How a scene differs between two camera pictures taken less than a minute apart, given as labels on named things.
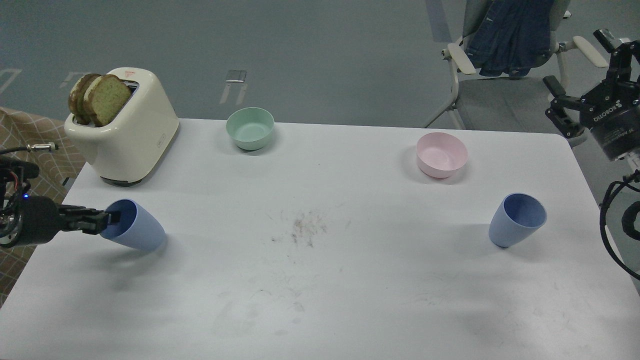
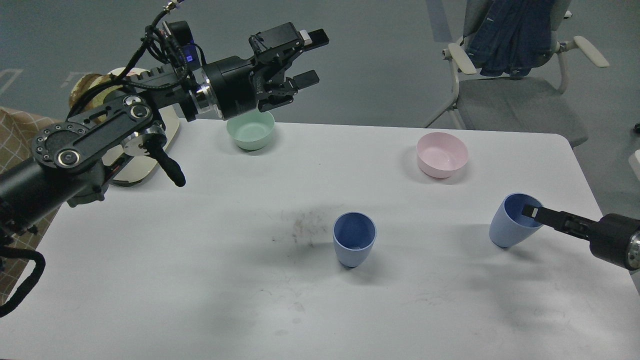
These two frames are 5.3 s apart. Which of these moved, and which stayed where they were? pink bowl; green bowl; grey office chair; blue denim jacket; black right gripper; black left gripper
Moved: black left gripper; black right gripper
Stayed: grey office chair; pink bowl; blue denim jacket; green bowl
